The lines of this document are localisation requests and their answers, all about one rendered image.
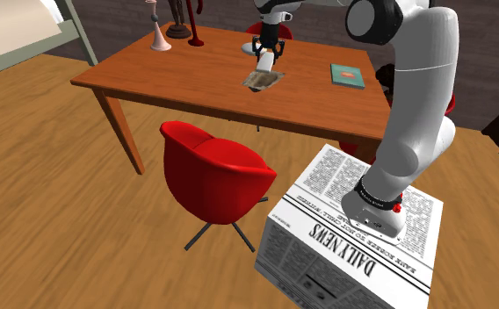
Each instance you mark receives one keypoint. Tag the bed with green frame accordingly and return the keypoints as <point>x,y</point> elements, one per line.
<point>22,34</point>

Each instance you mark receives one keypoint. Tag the brown square tray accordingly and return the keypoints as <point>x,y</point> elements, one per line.
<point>263,80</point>

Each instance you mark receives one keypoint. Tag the teal book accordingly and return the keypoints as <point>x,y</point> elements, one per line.
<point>347,75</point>

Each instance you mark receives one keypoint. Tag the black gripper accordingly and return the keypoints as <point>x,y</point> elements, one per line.
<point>270,34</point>

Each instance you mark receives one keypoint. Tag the white round dish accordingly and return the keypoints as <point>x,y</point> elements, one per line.
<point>248,48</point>

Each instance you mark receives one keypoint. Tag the dark brown figure statue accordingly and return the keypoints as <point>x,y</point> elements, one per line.
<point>178,25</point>

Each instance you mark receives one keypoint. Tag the red candlestick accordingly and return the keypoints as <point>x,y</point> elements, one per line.
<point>195,36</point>

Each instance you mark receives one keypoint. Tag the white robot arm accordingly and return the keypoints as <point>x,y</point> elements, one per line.
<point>420,85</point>

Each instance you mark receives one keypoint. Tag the newspaper print robot stand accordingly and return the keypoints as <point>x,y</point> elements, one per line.
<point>339,252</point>

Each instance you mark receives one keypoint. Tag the pink candlestick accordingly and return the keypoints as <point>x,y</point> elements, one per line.
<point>160,40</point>

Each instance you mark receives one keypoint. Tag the wooden table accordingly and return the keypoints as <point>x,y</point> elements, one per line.
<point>198,81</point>

